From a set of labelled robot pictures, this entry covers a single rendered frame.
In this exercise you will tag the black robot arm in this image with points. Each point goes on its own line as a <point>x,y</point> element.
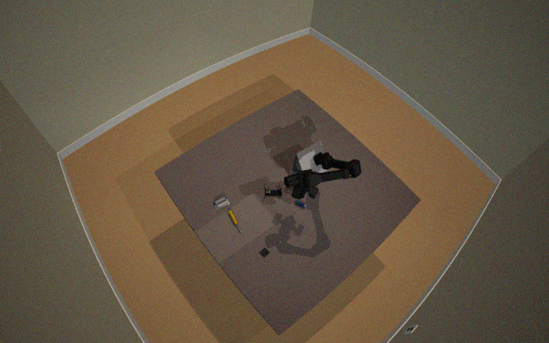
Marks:
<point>311,178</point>

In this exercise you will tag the yellow screwdriver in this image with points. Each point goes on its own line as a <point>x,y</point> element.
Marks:
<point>233,218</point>

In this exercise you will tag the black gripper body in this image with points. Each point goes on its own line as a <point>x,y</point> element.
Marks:
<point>312,192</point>

